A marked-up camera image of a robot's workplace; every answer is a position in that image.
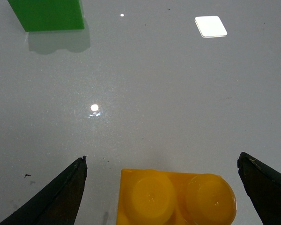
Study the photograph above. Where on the green two-stud toy block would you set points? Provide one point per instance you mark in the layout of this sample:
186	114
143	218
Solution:
48	15

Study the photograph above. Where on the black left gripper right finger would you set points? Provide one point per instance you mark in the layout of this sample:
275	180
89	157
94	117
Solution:
263	186

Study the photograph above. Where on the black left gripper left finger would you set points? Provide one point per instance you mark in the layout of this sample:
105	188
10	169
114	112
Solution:
58	202

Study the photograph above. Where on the yellow two-stud toy block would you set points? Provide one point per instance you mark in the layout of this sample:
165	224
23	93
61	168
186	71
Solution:
150	197

